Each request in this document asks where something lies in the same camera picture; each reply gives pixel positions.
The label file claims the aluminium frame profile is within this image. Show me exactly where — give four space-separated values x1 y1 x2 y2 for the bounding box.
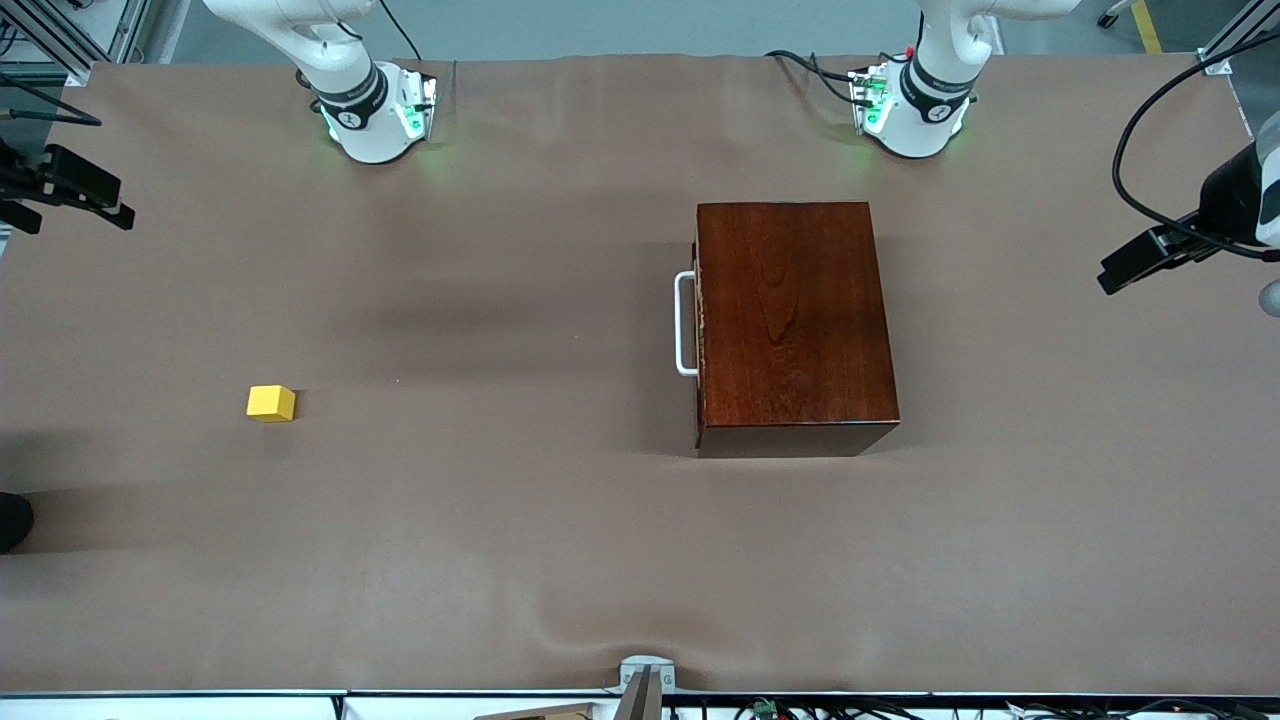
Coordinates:
0 0 151 86
1197 0 1280 76

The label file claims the black round object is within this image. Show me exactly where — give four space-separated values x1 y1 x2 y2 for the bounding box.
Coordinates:
0 492 35 554

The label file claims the yellow block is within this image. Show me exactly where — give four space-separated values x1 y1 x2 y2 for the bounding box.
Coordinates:
247 385 297 423

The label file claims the brown cardboard piece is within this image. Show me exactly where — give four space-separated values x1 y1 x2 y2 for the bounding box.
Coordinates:
475 703 601 720

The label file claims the large table cover mat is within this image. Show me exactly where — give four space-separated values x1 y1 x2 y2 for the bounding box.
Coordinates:
0 52 1280 696

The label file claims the black left arm base cable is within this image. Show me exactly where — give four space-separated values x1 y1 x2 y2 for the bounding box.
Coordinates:
765 48 881 109

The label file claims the grey metal clamp bracket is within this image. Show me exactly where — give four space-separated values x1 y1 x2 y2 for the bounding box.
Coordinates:
612 655 677 720

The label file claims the dark brown wooden cabinet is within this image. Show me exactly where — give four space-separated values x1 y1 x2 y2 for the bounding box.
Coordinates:
697 201 900 459

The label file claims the black arm base cable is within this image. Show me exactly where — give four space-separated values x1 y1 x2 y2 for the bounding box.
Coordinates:
378 0 421 63
765 48 881 109

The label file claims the black right arm base cable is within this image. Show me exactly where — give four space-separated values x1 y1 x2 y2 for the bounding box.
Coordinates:
378 0 421 63

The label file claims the light wood drawer white handle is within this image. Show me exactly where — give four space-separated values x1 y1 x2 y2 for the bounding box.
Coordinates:
675 240 701 441

